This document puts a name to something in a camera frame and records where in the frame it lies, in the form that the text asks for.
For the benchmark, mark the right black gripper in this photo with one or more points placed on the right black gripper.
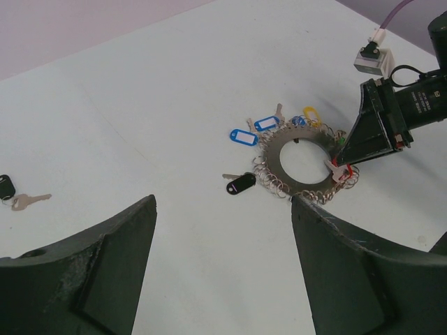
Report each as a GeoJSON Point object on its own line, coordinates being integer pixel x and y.
{"type": "Point", "coordinates": [380, 128]}

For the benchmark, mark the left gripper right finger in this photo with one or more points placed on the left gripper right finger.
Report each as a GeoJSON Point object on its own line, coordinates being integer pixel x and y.
{"type": "Point", "coordinates": [360, 283]}

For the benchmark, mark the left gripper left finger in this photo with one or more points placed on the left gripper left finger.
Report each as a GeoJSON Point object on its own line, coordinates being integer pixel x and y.
{"type": "Point", "coordinates": [88, 283]}

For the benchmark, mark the key with red tag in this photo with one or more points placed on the key with red tag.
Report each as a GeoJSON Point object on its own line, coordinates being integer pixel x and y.
{"type": "Point", "coordinates": [341, 173]}

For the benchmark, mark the silver disc keyring with keys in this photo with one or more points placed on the silver disc keyring with keys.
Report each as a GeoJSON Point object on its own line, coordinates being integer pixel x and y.
{"type": "Point", "coordinates": [290, 156]}

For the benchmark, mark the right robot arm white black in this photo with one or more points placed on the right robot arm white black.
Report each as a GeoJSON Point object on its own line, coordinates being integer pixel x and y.
{"type": "Point", "coordinates": [423, 102]}

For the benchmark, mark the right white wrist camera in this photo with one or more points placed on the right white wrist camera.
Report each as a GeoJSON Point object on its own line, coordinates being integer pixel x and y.
{"type": "Point", "coordinates": [373, 59]}

